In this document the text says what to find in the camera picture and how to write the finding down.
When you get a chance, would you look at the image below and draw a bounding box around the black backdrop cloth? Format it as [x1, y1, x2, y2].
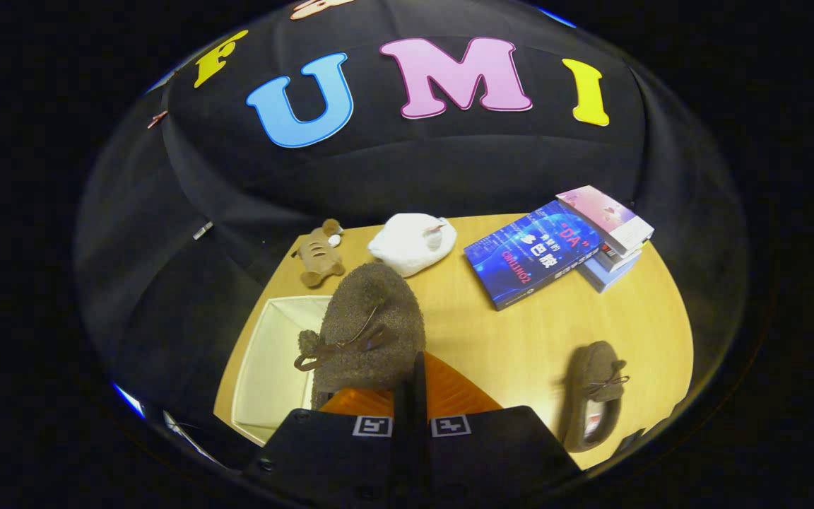
[75, 0, 750, 453]

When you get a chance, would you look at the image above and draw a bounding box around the brown striped plush toy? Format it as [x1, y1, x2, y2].
[290, 218, 347, 289]

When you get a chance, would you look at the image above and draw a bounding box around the white plush toy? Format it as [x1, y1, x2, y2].
[367, 212, 458, 279]

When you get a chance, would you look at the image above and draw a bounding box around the blue cover book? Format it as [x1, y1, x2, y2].
[463, 200, 606, 312]

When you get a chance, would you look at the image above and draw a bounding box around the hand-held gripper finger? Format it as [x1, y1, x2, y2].
[414, 351, 581, 509]
[244, 382, 413, 509]

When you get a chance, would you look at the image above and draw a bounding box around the cream fabric storage box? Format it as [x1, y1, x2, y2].
[230, 296, 334, 446]

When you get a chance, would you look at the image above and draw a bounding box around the dark spine book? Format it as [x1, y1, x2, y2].
[594, 239, 651, 274]

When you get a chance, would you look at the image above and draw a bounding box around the brown fuzzy shoe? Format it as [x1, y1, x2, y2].
[293, 262, 427, 412]
[560, 341, 631, 454]

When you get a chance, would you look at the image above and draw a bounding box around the pink and white book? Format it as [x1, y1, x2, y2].
[555, 185, 656, 259]

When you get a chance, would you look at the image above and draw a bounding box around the light blue book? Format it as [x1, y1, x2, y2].
[576, 244, 643, 295]

